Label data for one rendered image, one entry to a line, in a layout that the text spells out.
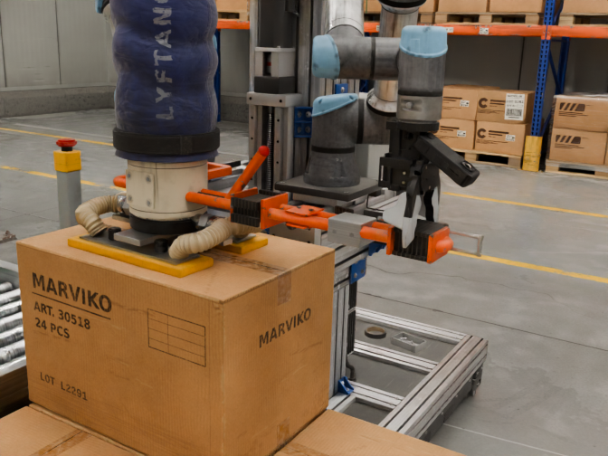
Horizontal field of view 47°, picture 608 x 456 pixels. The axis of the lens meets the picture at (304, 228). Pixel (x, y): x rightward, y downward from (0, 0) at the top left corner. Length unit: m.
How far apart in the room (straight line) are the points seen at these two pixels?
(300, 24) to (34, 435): 1.26
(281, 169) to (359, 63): 0.82
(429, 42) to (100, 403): 1.02
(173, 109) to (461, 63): 8.76
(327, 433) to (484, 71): 8.59
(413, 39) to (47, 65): 12.05
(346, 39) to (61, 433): 1.05
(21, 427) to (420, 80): 1.16
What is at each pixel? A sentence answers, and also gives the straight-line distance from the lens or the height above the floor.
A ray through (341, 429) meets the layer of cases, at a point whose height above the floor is 0.54.
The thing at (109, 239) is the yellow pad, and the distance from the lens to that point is 1.57.
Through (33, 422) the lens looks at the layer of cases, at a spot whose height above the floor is 0.54.
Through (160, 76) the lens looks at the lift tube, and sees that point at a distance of 1.42.
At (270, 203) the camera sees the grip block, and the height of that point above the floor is 1.10.
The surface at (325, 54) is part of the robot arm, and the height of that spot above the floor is 1.38.
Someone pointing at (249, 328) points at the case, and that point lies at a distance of 1.35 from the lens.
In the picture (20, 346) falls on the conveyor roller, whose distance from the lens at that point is 2.15.
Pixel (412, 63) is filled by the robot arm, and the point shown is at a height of 1.37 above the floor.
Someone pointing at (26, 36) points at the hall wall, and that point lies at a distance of 12.81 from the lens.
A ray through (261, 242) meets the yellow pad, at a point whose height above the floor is 0.96.
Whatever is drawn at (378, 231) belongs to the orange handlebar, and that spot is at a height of 1.09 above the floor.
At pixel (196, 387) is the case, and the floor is 0.76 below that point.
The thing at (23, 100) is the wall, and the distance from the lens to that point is 12.59.
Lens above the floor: 1.41
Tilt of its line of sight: 15 degrees down
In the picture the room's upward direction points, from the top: 2 degrees clockwise
